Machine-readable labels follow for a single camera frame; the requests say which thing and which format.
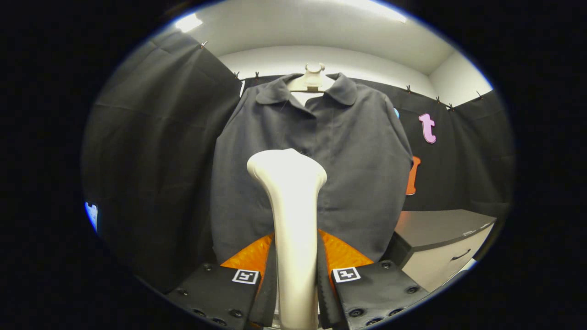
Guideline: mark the grey drawer cabinet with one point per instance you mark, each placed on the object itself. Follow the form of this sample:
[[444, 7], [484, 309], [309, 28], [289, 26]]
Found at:
[[435, 227]]

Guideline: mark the narrow ceiling light strip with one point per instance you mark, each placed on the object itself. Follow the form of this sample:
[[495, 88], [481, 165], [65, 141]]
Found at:
[[189, 22]]

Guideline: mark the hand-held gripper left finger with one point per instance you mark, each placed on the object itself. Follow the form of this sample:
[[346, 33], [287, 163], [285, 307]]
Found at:
[[215, 293]]

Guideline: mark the dark grey button shirt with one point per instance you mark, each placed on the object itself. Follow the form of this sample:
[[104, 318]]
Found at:
[[357, 160]]

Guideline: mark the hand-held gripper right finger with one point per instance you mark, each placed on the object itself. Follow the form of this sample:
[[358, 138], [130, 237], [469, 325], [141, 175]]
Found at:
[[380, 293]]

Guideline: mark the small bright screen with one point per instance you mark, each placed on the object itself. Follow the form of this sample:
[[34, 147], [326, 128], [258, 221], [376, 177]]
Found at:
[[91, 215]]

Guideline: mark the white mannequin torso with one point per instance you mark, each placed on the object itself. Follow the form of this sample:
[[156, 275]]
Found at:
[[312, 81]]

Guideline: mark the white garment steamer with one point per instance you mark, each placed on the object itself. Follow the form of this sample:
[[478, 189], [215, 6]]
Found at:
[[293, 215]]

